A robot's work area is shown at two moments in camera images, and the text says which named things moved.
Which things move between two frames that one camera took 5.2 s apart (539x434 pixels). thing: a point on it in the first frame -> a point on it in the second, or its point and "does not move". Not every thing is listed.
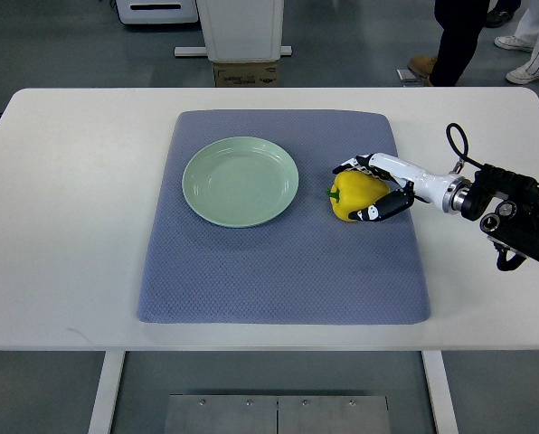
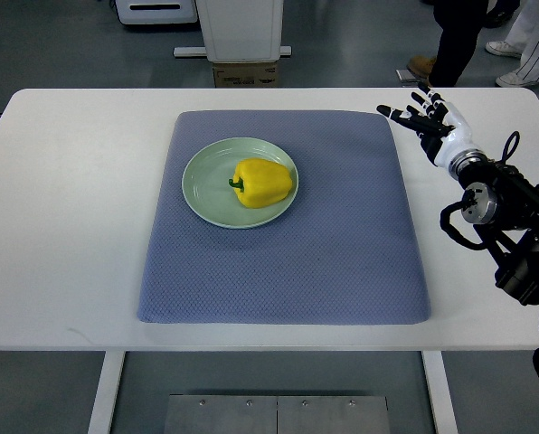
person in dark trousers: (463, 23) does not move
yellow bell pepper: (352, 191) -> (260, 183)
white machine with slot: (156, 12) does not move
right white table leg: (441, 392) does not move
